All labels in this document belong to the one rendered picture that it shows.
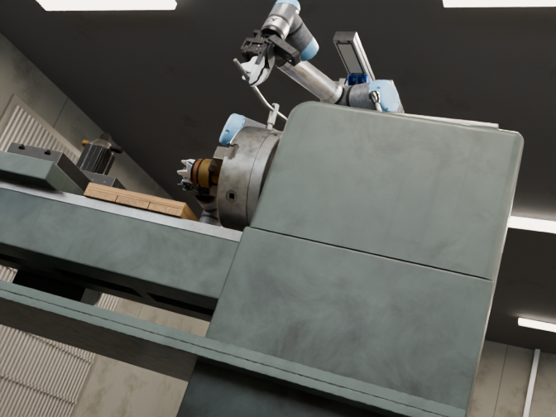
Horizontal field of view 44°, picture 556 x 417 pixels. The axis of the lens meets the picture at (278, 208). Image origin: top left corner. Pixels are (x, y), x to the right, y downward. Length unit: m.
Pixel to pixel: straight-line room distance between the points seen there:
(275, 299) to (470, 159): 0.57
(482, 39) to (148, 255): 3.11
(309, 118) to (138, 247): 0.56
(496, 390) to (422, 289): 8.83
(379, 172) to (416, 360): 0.46
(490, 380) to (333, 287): 8.88
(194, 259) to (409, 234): 0.54
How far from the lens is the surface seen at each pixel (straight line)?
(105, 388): 8.42
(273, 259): 1.66
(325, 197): 1.70
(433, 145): 1.74
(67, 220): 1.98
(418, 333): 1.56
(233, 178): 1.87
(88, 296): 2.30
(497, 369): 10.46
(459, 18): 4.40
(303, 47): 2.17
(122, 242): 1.87
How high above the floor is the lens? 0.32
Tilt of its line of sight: 21 degrees up
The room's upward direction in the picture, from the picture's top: 19 degrees clockwise
